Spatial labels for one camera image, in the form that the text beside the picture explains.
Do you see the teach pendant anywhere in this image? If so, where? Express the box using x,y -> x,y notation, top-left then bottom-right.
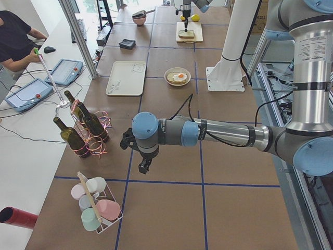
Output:
50,59 -> 83,86
5,78 -> 53,113

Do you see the white cup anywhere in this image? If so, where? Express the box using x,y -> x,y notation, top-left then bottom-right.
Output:
86,177 -> 106,193

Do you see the pink bowl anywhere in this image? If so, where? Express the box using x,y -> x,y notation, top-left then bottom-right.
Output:
132,17 -> 146,26

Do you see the metal scoop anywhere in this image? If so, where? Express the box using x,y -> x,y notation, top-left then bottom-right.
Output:
132,9 -> 156,19

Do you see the mint green cup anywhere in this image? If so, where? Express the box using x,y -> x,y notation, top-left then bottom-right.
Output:
81,208 -> 101,231

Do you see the teach pendant near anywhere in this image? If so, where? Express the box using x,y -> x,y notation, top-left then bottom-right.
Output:
5,78 -> 53,113

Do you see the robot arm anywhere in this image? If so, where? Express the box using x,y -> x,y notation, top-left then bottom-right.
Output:
113,6 -> 278,185
175,0 -> 212,31

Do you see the teach pendant far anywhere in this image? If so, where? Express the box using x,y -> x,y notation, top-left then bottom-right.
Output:
50,59 -> 83,86

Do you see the bread slice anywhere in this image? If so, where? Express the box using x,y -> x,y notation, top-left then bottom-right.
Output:
166,72 -> 188,85
178,30 -> 195,39

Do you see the grey blue cup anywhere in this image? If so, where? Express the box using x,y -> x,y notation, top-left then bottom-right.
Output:
79,195 -> 92,212

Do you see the person in black shirt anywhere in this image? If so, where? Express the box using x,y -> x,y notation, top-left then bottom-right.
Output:
1,10 -> 47,72

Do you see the white serving tray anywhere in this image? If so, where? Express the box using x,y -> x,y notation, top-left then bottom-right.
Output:
105,61 -> 146,96

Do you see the lilac cup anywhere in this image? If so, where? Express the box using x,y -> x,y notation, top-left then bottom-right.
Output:
71,183 -> 86,201

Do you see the grey folded cloth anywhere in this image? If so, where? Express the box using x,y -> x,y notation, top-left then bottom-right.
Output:
119,39 -> 136,49

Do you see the pink cup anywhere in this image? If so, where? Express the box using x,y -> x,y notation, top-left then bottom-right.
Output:
96,199 -> 121,221

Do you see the white plate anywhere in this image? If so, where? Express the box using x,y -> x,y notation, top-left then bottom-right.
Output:
164,67 -> 191,86

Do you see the black keyboard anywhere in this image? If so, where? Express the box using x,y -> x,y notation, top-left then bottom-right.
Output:
70,19 -> 87,44

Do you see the dark wine bottle back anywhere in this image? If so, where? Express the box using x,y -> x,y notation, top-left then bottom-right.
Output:
64,90 -> 84,124

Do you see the black computer mouse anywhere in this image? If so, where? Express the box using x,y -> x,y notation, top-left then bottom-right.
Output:
43,46 -> 56,54

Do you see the wooden cutting board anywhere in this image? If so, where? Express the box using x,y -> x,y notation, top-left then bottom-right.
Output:
176,22 -> 203,43

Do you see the dark wine bottle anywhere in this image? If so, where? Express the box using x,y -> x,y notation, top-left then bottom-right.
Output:
53,117 -> 90,158
78,102 -> 109,143
64,90 -> 84,124

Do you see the clear rod with stand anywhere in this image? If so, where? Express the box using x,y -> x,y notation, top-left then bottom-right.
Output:
33,48 -> 70,108

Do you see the fried egg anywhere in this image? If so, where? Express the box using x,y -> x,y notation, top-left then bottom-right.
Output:
173,73 -> 187,81

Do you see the white pillar mount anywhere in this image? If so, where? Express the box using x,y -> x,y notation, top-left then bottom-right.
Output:
206,0 -> 261,92

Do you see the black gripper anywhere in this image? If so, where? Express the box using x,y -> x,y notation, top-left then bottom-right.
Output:
120,128 -> 159,173
182,9 -> 190,31

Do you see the red cylinder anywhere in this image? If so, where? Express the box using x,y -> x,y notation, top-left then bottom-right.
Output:
1,207 -> 38,229

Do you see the yellow lemon near board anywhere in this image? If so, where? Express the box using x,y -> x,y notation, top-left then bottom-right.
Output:
191,14 -> 200,22

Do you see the dark wine bottle front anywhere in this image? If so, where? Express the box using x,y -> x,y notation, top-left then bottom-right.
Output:
53,117 -> 90,158

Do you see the aluminium frame post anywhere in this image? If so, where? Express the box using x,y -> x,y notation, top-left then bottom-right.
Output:
59,0 -> 98,79

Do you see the dark wine bottle middle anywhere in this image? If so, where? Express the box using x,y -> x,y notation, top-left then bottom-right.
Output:
78,102 -> 109,143

